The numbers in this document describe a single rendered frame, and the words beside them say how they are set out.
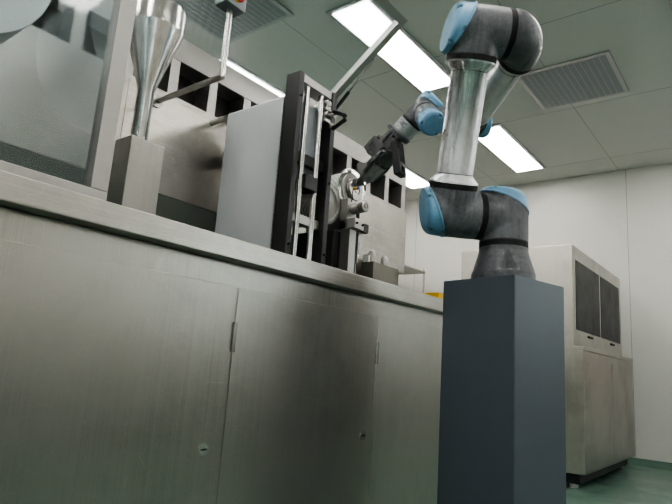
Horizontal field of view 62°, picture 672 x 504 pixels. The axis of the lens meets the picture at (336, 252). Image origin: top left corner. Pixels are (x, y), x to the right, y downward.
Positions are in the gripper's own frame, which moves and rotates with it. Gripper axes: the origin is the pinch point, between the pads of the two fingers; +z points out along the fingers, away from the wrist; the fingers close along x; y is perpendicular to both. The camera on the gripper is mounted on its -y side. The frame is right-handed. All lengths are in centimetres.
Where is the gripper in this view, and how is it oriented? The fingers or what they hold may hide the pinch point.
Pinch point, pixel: (362, 183)
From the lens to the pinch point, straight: 186.3
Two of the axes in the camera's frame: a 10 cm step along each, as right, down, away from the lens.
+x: -6.1, -2.0, -7.7
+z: -6.5, 6.8, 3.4
